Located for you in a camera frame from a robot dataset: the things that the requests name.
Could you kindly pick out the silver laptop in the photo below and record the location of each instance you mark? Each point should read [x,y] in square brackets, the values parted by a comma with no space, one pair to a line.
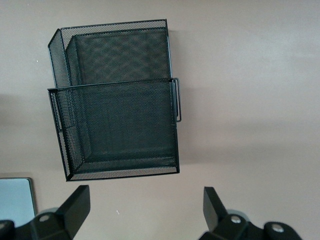
[13,200]

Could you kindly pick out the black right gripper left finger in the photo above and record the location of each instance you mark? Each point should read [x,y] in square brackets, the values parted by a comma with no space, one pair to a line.
[72,210]

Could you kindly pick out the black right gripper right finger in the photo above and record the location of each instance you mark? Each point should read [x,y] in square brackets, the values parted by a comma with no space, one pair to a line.
[215,210]

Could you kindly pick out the black mesh two-tier tray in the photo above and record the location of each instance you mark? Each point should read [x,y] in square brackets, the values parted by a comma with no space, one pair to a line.
[112,122]

